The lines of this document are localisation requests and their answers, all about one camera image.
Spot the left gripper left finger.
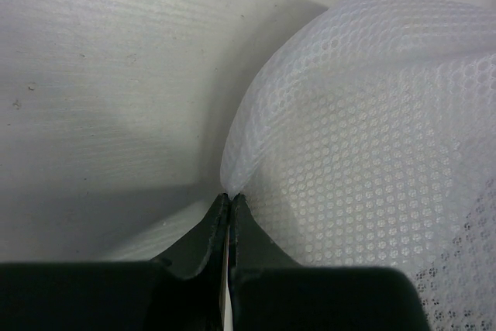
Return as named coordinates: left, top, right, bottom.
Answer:
left=1, top=194, right=229, bottom=330

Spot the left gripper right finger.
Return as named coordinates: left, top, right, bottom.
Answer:
left=229, top=195, right=429, bottom=330

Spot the white mesh laundry bag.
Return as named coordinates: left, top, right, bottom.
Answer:
left=220, top=0, right=495, bottom=330

